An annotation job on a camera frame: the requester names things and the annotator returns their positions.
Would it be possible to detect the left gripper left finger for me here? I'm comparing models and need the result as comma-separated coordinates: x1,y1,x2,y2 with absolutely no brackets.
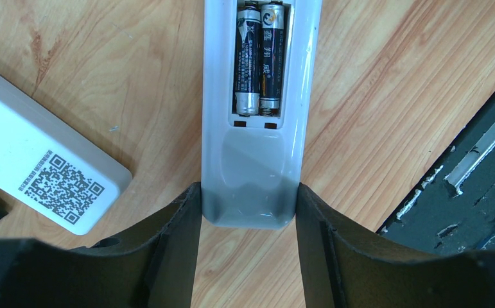
0,182,202,307

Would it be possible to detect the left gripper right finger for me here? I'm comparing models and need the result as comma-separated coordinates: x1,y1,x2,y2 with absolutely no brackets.
296,184,495,307

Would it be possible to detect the white remote with batteries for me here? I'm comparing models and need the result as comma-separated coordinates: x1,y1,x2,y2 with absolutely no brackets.
202,1,322,228

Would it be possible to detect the white remote with QR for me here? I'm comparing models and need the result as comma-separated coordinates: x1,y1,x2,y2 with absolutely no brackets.
0,76,132,235

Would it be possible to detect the black battery left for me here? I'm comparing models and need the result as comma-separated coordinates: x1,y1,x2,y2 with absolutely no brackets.
233,1,261,116

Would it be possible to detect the black battery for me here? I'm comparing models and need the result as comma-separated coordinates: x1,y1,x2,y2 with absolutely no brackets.
260,1,285,116
233,1,261,116

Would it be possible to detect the black battery right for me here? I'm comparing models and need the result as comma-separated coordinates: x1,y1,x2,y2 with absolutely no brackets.
260,1,285,116

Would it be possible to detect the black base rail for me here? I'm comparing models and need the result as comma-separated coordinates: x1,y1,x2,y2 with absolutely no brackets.
378,92,495,255

